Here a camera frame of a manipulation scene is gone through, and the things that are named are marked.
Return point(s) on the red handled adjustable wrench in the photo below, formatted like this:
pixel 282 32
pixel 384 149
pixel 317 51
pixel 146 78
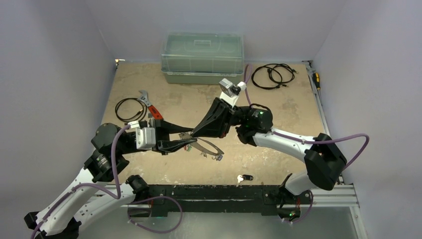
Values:
pixel 145 99

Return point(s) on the blue tagged key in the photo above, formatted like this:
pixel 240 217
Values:
pixel 217 158

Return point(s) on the clear lidded green box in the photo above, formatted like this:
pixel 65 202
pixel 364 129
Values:
pixel 202 58

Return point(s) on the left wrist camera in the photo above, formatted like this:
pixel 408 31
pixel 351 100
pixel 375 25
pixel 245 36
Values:
pixel 145 134

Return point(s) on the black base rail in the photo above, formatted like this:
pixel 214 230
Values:
pixel 267 200

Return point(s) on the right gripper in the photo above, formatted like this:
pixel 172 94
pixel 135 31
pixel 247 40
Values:
pixel 226 118

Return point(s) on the aluminium frame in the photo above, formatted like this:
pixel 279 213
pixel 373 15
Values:
pixel 346 198

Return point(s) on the black tagged key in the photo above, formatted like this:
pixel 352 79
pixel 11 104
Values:
pixel 244 177

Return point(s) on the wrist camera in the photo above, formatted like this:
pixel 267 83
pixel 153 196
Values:
pixel 145 134
pixel 230 92

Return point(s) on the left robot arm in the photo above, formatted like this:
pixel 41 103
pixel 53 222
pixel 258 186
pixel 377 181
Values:
pixel 97 190

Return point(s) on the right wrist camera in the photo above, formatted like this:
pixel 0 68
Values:
pixel 230 92

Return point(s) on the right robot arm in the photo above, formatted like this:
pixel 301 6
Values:
pixel 254 126

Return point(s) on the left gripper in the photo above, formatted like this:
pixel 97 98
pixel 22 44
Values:
pixel 162 129

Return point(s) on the yellow black screwdriver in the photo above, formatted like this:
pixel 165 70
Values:
pixel 316 80

